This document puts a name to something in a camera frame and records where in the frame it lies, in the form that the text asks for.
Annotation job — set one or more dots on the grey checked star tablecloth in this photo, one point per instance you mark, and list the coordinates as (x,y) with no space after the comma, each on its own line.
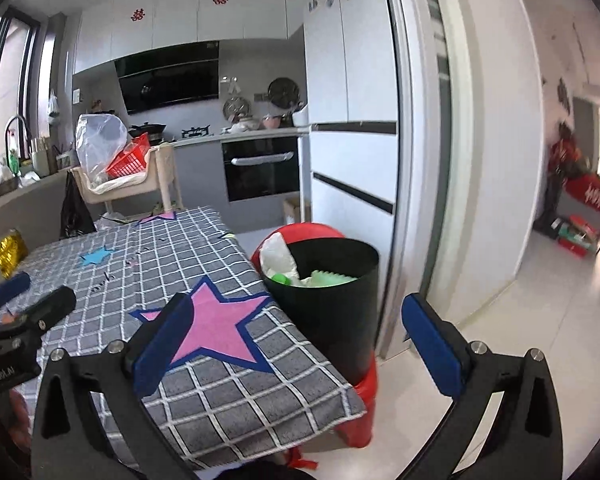
(230,400)

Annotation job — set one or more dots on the red gift bag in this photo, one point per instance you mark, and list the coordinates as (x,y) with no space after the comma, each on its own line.
(590,195)

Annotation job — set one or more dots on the white rice cooker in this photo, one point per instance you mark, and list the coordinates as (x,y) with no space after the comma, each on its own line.
(301,117)

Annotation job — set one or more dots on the cardboard box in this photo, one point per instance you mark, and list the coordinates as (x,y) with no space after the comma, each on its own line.
(295,210)

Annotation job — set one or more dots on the steel bowl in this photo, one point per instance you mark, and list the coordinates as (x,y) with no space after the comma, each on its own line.
(4,187)

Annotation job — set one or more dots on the dark round hanging pan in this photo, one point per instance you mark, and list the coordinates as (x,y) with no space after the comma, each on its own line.
(283,92)

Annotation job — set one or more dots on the stack of coloured boxes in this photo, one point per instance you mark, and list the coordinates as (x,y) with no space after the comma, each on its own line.
(577,237)

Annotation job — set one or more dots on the red plastic basket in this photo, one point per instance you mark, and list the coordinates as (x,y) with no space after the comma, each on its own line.
(130,160)

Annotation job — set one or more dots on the gold foil bag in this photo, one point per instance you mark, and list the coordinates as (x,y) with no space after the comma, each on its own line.
(10,255)

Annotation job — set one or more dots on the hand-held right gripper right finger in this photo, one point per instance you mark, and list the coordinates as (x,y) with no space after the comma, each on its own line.
(430,345)

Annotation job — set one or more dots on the light green foam sheet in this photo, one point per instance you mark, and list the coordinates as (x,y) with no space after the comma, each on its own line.
(330,279)

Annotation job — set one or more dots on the kitchen faucet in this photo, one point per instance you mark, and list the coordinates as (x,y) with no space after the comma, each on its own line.
(10,125)

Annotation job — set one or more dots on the white upper cabinets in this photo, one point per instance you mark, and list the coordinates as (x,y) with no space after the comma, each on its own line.
(180,25)

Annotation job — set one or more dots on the large clear plastic bag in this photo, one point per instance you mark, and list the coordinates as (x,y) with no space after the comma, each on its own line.
(97,140)

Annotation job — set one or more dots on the white refrigerator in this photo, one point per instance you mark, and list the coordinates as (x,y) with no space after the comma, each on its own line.
(350,60)

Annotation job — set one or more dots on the gas stove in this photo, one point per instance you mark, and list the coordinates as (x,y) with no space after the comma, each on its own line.
(197,133)

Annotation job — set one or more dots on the beige plastic cart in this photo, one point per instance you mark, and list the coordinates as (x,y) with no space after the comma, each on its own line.
(165,170)

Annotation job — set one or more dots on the black built-in oven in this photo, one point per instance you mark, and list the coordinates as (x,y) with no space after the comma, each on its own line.
(260,175)

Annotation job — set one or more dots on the black plastic bag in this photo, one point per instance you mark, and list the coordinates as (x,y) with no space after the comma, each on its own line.
(75,210)

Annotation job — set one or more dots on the black range hood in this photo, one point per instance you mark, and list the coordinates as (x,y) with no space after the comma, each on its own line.
(170,80)

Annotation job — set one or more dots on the red plastic stool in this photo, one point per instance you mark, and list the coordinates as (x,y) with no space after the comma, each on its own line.
(312,230)

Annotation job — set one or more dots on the white plastic bag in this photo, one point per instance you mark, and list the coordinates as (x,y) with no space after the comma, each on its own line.
(277,260)

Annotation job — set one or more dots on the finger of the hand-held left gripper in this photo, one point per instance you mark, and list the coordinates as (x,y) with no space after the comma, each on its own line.
(12,287)
(55,305)

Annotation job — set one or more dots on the black trash bin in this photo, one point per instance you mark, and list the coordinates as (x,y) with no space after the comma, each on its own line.
(330,330)

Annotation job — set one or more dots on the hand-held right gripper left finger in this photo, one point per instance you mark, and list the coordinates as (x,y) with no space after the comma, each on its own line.
(160,345)

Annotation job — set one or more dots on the round steel steamer rack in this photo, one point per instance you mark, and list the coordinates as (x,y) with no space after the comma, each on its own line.
(236,108)

